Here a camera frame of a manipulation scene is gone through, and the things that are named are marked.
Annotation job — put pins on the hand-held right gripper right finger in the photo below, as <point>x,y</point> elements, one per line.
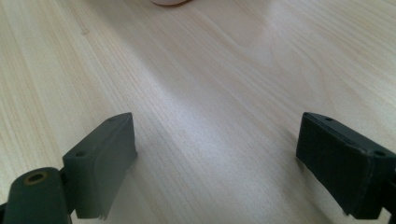
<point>339,161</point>

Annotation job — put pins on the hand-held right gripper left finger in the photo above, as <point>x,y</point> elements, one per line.
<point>102,161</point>

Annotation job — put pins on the pink storage box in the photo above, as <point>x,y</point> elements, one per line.
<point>170,2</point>

